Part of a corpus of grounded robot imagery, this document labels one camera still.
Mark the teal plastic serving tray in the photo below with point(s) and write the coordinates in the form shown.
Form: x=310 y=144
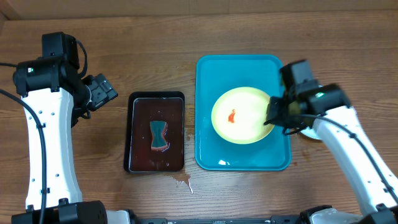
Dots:
x=216 y=74

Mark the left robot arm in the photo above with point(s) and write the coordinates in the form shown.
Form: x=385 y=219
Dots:
x=55 y=92

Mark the yellow-green plate top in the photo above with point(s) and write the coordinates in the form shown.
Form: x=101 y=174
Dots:
x=238 y=116

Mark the light blue plate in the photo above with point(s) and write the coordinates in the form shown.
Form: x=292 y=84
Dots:
x=310 y=133

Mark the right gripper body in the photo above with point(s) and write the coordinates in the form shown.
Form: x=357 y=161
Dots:
x=277 y=111

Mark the black rectangular water tray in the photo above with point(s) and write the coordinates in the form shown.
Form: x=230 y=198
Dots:
x=147 y=106

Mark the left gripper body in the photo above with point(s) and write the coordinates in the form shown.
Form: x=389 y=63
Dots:
x=101 y=93

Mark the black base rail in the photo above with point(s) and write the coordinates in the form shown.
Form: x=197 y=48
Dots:
x=276 y=219

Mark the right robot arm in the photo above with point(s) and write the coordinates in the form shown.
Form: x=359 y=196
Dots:
x=328 y=111

